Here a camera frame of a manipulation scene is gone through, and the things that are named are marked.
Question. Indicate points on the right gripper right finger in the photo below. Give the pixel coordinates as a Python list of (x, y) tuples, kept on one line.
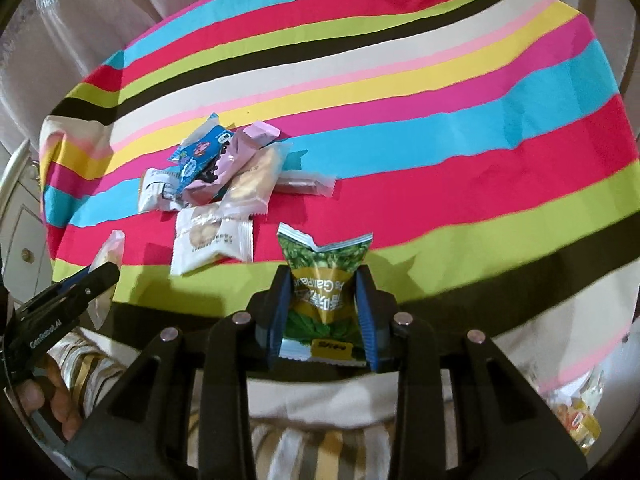
[(463, 409)]

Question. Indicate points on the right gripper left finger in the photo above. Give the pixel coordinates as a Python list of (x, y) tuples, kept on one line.
[(180, 413)]

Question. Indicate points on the yellow cake package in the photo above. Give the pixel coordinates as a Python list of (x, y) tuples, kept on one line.
[(575, 404)]

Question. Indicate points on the white cookie packet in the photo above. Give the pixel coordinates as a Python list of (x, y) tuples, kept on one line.
[(203, 237)]

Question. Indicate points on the green pea snack bag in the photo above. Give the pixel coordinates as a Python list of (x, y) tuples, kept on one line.
[(322, 322)]

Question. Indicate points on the tiger-pattern sandwich cake pack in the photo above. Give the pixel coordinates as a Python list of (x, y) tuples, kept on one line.
[(105, 268)]

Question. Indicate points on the clear biscuit packet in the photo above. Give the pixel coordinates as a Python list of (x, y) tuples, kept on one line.
[(249, 191)]

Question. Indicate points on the person's left hand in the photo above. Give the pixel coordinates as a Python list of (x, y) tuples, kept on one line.
[(50, 390)]

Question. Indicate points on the white ornate cabinet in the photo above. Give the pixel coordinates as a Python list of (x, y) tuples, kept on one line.
[(26, 265)]

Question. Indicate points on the white crumpled wrapper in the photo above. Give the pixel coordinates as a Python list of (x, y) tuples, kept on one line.
[(158, 191)]

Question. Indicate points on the blue clear snack bag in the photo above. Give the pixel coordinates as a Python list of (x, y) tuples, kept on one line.
[(199, 149)]

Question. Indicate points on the pink purple snack wrapper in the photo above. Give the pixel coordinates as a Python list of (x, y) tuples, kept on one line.
[(243, 145)]

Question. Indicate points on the colourful striped table cloth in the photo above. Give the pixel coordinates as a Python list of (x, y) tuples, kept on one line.
[(484, 145)]

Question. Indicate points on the small clear bar wrapper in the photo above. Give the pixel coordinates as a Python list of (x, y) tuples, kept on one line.
[(305, 183)]

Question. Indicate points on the beige pleated curtain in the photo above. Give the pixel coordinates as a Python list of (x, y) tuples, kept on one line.
[(50, 45)]

